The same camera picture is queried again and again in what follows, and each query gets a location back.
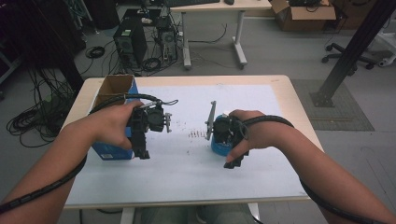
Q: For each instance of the person's right hand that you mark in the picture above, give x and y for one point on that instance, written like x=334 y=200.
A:
x=264 y=133

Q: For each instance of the black curtain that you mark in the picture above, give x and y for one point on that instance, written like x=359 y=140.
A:
x=37 y=31

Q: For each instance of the white table leg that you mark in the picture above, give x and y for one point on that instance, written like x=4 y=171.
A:
x=127 y=215
x=253 y=211

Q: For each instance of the black computer mouse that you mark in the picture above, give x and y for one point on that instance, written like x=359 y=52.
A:
x=229 y=2

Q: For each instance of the black keyboard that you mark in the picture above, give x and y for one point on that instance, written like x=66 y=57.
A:
x=193 y=2

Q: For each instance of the white desk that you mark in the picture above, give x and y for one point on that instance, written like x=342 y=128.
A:
x=218 y=6

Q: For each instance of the black computer tower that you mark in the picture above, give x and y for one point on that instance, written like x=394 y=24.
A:
x=130 y=40

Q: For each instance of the black metal post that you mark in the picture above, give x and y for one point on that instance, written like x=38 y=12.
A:
x=358 y=46

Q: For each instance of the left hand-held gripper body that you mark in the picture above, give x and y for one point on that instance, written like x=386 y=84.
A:
x=154 y=119

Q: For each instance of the blue cardboard box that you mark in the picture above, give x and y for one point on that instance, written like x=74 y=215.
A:
x=113 y=85

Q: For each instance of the blue cup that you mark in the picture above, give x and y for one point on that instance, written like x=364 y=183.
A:
x=219 y=149

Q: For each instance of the gray floor mat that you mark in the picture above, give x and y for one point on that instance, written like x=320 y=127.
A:
x=342 y=115

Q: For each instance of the black office chair base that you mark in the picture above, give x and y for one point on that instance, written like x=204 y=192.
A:
x=336 y=56

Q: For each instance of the open brown cardboard box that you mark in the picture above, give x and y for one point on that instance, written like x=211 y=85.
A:
x=299 y=20

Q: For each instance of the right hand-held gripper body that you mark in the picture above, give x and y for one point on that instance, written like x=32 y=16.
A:
x=225 y=130

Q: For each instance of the person's left hand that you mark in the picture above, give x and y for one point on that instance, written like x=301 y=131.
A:
x=109 y=124

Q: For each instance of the small open computer tower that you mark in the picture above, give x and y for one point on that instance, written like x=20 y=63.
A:
x=168 y=40

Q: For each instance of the person's right leg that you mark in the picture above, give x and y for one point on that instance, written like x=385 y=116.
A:
x=224 y=214

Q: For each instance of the white sheet mat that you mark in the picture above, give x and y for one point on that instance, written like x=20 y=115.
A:
x=186 y=174

